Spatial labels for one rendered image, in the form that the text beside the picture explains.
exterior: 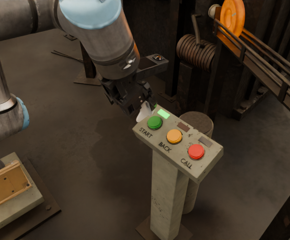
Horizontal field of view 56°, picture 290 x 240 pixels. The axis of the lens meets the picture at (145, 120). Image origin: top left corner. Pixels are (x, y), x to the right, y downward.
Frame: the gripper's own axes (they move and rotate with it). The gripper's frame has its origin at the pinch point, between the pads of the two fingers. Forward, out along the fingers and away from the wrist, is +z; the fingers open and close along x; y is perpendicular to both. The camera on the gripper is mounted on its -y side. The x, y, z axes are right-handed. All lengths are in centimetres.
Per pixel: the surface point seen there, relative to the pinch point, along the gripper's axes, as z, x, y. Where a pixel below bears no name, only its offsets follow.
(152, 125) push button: 5.7, 0.6, 1.2
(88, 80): 76, -105, -18
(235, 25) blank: 13, -8, -50
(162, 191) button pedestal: 27.4, 7.6, 11.3
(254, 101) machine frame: 90, -8, -73
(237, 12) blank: 10, -8, -52
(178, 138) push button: 5.7, 9.1, 0.2
